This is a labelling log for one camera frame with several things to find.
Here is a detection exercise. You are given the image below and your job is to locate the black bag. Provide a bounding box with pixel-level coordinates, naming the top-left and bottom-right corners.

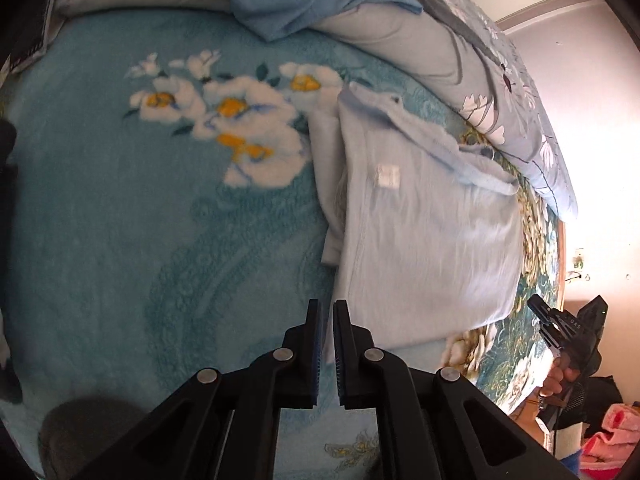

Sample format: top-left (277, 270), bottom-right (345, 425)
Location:
top-left (550, 375), bottom-right (626, 431)

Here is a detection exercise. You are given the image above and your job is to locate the pale blue floral quilt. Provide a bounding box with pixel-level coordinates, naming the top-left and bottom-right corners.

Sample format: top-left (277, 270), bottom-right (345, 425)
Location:
top-left (307, 0), bottom-right (580, 222)

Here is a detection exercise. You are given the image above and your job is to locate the teal floral blanket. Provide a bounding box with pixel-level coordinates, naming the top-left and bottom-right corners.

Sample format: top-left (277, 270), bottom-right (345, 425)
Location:
top-left (0, 7), bottom-right (568, 480)

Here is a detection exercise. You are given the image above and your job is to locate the light blue t-shirt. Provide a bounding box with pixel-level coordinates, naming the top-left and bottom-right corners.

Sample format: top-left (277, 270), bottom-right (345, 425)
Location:
top-left (307, 82), bottom-right (526, 352)

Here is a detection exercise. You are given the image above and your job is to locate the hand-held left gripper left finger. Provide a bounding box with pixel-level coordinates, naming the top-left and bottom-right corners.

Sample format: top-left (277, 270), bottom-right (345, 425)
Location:
top-left (102, 299), bottom-right (323, 480)

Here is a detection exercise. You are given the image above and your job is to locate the grey garment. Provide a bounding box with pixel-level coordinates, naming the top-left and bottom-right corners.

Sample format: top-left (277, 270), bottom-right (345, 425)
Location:
top-left (390, 0), bottom-right (508, 68)

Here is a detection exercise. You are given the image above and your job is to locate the pink fluffy cloth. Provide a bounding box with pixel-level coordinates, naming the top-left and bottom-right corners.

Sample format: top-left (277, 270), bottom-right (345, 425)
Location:
top-left (580, 402), bottom-right (640, 472)

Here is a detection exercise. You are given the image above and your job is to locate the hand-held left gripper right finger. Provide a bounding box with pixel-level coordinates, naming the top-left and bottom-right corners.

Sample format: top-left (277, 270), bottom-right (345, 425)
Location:
top-left (332, 299), bottom-right (578, 480)

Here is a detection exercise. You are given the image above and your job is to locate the person's right hand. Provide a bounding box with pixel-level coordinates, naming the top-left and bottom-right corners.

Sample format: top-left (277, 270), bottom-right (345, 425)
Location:
top-left (543, 354), bottom-right (582, 402)

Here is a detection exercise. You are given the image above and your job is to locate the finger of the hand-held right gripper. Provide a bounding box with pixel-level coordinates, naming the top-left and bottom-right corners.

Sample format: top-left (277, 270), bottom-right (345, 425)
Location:
top-left (527, 294), bottom-right (557, 333)

